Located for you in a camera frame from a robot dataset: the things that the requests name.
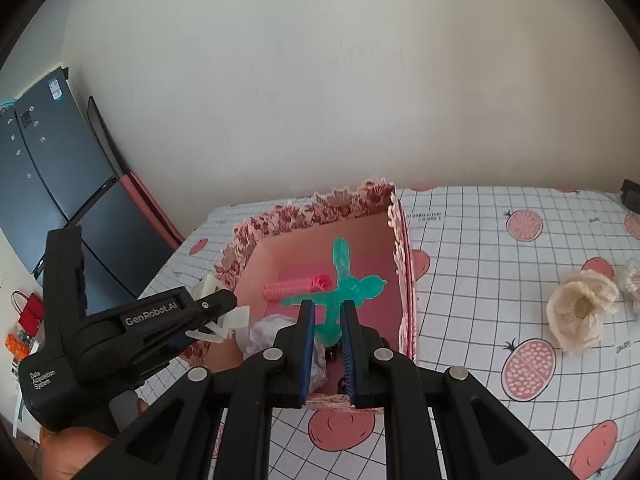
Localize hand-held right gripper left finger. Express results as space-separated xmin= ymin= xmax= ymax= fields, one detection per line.
xmin=75 ymin=300 xmax=317 ymax=480

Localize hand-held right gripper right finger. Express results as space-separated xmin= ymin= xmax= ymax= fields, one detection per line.
xmin=341 ymin=299 xmax=576 ymax=480

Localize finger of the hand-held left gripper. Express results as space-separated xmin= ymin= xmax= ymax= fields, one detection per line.
xmin=134 ymin=329 xmax=202 ymax=377
xmin=194 ymin=290 xmax=239 ymax=330

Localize white paper ball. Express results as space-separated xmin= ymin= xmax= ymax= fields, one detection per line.
xmin=235 ymin=313 xmax=328 ymax=393

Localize green plastic figure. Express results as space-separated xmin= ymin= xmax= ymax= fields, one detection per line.
xmin=280 ymin=238 xmax=388 ymax=347

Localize pink floral cardboard box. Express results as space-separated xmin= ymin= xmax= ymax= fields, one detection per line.
xmin=182 ymin=178 xmax=418 ymax=413

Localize desktop with pomegranate print cloth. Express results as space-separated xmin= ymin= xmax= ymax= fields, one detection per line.
xmin=137 ymin=185 xmax=640 ymax=480

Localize person's left hand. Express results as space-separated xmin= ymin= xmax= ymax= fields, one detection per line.
xmin=39 ymin=392 xmax=151 ymax=480

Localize pink hair roller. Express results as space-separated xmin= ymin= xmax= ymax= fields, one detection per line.
xmin=263 ymin=272 xmax=332 ymax=302

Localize red bag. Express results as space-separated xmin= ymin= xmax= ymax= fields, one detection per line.
xmin=12 ymin=290 xmax=46 ymax=333

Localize orange packets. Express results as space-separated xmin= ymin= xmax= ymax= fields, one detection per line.
xmin=5 ymin=332 xmax=31 ymax=361

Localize pink folded board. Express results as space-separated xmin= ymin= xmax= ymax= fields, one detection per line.
xmin=87 ymin=95 xmax=187 ymax=251

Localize dark blue fridge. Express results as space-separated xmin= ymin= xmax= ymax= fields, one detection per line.
xmin=0 ymin=65 xmax=151 ymax=301

